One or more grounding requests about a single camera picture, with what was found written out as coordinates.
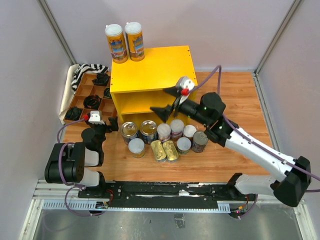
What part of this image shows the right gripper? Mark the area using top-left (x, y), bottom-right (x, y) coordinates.
top-left (149, 86), bottom-right (210, 127)

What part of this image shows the red white can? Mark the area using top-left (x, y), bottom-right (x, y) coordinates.
top-left (170, 119), bottom-right (185, 141)
top-left (157, 123), bottom-right (171, 143)

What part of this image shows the yellow shelf cabinet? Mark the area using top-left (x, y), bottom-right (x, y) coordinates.
top-left (110, 45), bottom-right (197, 126)

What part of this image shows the blue yellow can white lid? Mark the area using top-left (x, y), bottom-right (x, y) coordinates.
top-left (124, 22), bottom-right (145, 62)

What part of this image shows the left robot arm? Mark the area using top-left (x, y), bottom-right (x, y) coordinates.
top-left (44, 111), bottom-right (119, 199)

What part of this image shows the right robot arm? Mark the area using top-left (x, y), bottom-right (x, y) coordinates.
top-left (150, 86), bottom-right (312, 207)

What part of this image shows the rolled green belt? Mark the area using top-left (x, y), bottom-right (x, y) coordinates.
top-left (103, 87), bottom-right (112, 99)

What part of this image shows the rolled black belt middle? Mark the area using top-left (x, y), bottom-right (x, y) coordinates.
top-left (83, 95), bottom-right (102, 110)

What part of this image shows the rolled black belt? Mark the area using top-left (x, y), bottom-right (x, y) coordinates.
top-left (83, 95), bottom-right (102, 110)
top-left (92, 72), bottom-right (110, 87)

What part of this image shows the wooden divided tray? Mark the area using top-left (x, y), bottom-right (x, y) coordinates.
top-left (63, 71), bottom-right (117, 124)

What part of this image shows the rolled dark belt bottom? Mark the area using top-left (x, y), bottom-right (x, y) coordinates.
top-left (65, 106), bottom-right (83, 121)

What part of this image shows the rolled black belt top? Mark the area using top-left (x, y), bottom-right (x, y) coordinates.
top-left (92, 72), bottom-right (110, 87)

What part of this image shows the gold rectangular tin left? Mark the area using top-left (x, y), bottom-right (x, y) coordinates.
top-left (150, 140), bottom-right (167, 163)

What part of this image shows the gold rectangular tin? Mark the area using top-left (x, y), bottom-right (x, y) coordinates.
top-left (150, 140), bottom-right (167, 163)
top-left (162, 140), bottom-right (179, 163)

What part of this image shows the gold rectangular tin right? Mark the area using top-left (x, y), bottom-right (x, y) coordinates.
top-left (162, 140), bottom-right (179, 163)

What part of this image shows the striped cloth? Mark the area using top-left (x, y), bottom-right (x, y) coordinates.
top-left (71, 63), bottom-right (110, 94)

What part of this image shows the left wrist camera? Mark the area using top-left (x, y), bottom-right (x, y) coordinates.
top-left (82, 110), bottom-right (106, 125)

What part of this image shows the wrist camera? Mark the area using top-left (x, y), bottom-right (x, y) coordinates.
top-left (82, 110), bottom-right (106, 125)
top-left (175, 76), bottom-right (195, 105)

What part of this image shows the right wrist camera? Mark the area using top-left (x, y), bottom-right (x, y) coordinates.
top-left (175, 76), bottom-right (195, 105)

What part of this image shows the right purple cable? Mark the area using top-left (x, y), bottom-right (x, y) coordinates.
top-left (188, 65), bottom-right (320, 193)

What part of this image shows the purple cable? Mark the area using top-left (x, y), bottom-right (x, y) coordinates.
top-left (56, 118), bottom-right (108, 217)
top-left (188, 65), bottom-right (320, 193)

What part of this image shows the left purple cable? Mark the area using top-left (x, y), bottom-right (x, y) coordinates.
top-left (56, 118), bottom-right (108, 217)

